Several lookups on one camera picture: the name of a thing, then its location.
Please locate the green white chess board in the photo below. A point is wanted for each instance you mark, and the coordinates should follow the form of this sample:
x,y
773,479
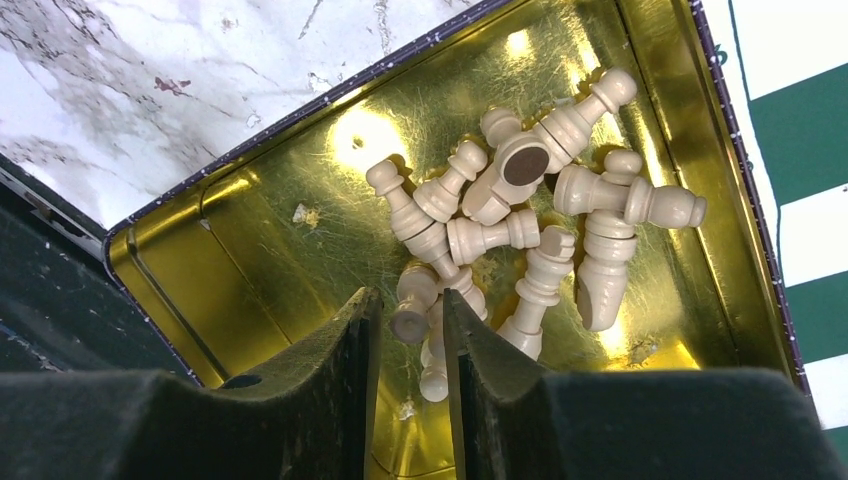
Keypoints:
x,y
785,66

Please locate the pile of white chess pieces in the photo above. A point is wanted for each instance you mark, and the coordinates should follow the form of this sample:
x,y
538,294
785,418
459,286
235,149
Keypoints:
x,y
530,218

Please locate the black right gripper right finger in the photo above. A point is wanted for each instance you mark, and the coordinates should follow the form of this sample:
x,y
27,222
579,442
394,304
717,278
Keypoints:
x,y
511,418

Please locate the gold tin white pieces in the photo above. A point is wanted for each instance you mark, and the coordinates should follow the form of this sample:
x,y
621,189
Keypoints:
x,y
258,253

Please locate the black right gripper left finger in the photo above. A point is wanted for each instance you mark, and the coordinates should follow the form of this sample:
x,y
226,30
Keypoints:
x,y
306,413

